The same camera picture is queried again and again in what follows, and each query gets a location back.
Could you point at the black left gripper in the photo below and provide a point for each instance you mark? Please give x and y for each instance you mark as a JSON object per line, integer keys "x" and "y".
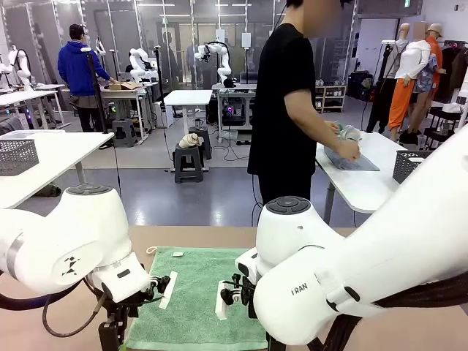
{"x": 124, "y": 311}

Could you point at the green terry towel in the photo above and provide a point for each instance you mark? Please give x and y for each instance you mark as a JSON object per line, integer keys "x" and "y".
{"x": 197, "y": 263}
{"x": 340, "y": 128}

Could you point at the person in black clothes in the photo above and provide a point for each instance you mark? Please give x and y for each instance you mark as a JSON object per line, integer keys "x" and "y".
{"x": 281, "y": 109}

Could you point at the black computer with lights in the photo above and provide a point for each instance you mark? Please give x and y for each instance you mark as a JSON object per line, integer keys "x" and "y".
{"x": 234, "y": 118}

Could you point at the grey plastic basket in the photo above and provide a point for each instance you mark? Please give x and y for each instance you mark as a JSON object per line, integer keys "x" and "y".
{"x": 406, "y": 168}
{"x": 18, "y": 157}

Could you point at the person's right forearm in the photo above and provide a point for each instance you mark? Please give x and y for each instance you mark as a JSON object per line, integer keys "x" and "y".
{"x": 314, "y": 131}

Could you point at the mannequin in orange shirt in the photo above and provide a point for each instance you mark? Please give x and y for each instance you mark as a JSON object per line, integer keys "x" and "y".
{"x": 437, "y": 51}

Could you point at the black trolley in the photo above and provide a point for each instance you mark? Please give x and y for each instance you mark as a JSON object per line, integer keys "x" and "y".
{"x": 438, "y": 113}

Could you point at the beige crumpled cloth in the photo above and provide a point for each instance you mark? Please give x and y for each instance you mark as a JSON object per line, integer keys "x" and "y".
{"x": 190, "y": 140}

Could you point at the white work desk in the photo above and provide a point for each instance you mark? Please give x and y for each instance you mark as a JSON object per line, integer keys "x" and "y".
{"x": 22, "y": 98}

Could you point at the mannequin in white top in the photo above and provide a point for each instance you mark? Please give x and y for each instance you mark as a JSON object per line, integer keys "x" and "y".
{"x": 415, "y": 58}

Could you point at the white cabinet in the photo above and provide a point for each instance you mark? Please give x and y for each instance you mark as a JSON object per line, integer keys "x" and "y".
{"x": 164, "y": 115}

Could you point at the man in blue hoodie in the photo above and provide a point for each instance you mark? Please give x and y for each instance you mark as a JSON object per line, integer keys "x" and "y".
{"x": 77, "y": 69}

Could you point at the thin black stand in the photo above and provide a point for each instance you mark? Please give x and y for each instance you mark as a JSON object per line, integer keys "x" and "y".
{"x": 158, "y": 73}

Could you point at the brown cardboard box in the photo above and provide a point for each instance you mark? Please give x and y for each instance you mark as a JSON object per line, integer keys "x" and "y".
{"x": 124, "y": 86}

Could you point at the black stand with white head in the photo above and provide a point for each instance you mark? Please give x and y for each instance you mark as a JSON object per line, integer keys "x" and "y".
{"x": 96, "y": 84}

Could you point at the person's left hand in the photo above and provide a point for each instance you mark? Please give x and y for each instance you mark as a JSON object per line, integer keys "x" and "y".
{"x": 334, "y": 128}

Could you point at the clothes rack with dark clothes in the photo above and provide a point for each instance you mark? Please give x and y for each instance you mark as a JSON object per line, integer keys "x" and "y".
{"x": 453, "y": 73}

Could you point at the grey work desk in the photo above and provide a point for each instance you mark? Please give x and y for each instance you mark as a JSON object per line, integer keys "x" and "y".
{"x": 124, "y": 94}

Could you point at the pale grey towel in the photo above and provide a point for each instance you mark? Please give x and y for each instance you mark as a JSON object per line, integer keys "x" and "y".
{"x": 354, "y": 132}

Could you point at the mannequin in orange trousers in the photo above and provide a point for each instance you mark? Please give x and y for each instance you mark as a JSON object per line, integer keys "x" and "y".
{"x": 398, "y": 106}

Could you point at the person's right hand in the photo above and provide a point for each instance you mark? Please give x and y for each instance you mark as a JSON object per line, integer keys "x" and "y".
{"x": 350, "y": 150}

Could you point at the white robot desk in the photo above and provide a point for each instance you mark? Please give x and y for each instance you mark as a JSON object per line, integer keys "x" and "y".
{"x": 234, "y": 88}

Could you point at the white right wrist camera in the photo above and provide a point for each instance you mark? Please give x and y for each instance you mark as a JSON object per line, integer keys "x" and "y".
{"x": 222, "y": 303}

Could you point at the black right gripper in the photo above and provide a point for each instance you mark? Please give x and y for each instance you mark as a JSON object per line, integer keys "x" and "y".
{"x": 251, "y": 309}

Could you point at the grey-blue terry towel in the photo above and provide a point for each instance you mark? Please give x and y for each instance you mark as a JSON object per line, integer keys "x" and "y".
{"x": 360, "y": 165}

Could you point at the dark grey plastic stool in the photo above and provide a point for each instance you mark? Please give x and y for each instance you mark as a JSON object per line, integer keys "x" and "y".
{"x": 188, "y": 161}
{"x": 206, "y": 142}
{"x": 124, "y": 131}

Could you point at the white rectangular panel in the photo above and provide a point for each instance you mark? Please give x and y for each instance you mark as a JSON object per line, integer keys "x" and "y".
{"x": 246, "y": 40}
{"x": 220, "y": 36}

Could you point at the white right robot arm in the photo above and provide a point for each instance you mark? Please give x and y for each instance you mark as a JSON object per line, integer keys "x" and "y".
{"x": 365, "y": 263}

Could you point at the wooden shoe shelf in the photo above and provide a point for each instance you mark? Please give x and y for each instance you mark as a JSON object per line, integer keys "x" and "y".
{"x": 334, "y": 98}

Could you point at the white standing desk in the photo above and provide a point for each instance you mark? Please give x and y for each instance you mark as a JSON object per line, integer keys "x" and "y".
{"x": 188, "y": 98}

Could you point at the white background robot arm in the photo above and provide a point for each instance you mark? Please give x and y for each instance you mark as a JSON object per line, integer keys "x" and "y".
{"x": 23, "y": 67}
{"x": 223, "y": 69}
{"x": 139, "y": 62}

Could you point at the white slanted pole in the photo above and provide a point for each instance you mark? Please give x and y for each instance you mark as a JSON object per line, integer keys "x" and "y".
{"x": 463, "y": 115}

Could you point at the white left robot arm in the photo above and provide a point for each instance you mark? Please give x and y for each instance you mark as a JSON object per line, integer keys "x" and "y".
{"x": 55, "y": 226}

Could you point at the black tripod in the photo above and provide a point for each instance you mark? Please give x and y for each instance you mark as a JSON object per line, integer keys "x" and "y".
{"x": 380, "y": 106}

